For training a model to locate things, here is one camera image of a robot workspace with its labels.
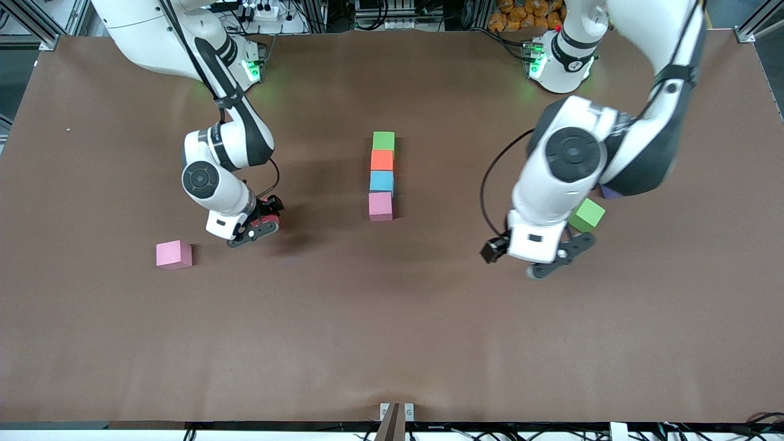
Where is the pink foam cube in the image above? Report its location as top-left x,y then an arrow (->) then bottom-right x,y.
368,192 -> 394,222
156,240 -> 194,271

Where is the brown table cover sheet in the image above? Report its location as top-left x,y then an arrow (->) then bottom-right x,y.
0,29 -> 784,424

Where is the white power strip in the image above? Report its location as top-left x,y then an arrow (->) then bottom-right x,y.
239,0 -> 288,22

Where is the grey metal equipment rack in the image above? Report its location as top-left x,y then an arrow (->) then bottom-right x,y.
352,0 -> 429,30

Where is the pile of orange objects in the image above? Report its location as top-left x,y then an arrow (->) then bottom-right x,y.
487,0 -> 564,32

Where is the brown camera pole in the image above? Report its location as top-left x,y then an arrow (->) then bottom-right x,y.
375,402 -> 406,441

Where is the black base cable bundle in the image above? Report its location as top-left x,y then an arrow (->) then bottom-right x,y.
472,28 -> 532,61

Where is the aluminium frame profile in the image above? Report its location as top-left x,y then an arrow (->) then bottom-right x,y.
735,0 -> 784,43
0,0 -> 92,51

